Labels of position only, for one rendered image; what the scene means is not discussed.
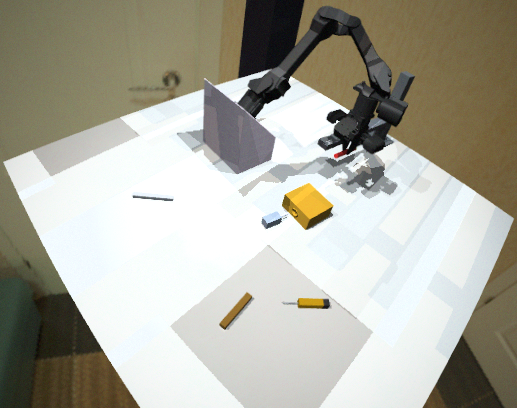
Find red cylinder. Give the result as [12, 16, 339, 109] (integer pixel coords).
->
[334, 149, 348, 159]

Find yellow flat bar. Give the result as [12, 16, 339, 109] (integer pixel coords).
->
[219, 293, 252, 330]

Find yellow screwdriver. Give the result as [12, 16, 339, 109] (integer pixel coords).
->
[282, 298, 330, 309]

